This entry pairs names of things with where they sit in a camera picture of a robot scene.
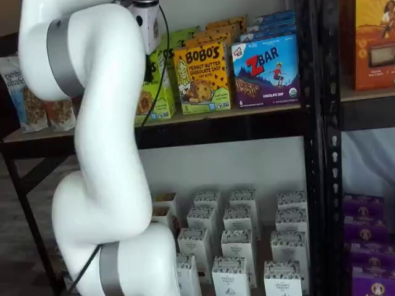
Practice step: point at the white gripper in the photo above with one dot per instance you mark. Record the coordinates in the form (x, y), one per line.
(149, 27)

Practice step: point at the green Bobo's oat box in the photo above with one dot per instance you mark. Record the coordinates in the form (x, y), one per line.
(168, 101)
(182, 38)

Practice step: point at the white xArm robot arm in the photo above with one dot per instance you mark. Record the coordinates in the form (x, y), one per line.
(102, 92)

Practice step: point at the yellow Bobo's oat box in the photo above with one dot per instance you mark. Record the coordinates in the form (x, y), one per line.
(226, 20)
(200, 80)
(219, 30)
(210, 39)

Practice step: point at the blue Zbar snack box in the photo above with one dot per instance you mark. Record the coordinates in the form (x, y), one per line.
(268, 35)
(271, 26)
(276, 17)
(265, 74)

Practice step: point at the yellow white food box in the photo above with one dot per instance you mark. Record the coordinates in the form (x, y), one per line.
(160, 216)
(165, 198)

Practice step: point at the white botanical print box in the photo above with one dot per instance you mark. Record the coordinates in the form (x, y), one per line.
(207, 198)
(236, 243)
(288, 246)
(243, 197)
(230, 277)
(200, 219)
(237, 219)
(291, 198)
(191, 246)
(282, 280)
(291, 220)
(186, 274)

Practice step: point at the orange cardboard box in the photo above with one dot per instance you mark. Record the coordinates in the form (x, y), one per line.
(373, 46)

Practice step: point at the purple snack box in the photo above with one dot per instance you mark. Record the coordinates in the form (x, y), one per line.
(373, 256)
(365, 229)
(373, 283)
(364, 203)

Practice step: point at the red label granola bag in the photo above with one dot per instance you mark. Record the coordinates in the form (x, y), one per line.
(60, 114)

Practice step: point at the blue label granola bag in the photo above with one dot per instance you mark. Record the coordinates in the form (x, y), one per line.
(15, 92)

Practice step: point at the black metal shelving rack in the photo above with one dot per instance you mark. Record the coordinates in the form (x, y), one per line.
(313, 154)
(332, 185)

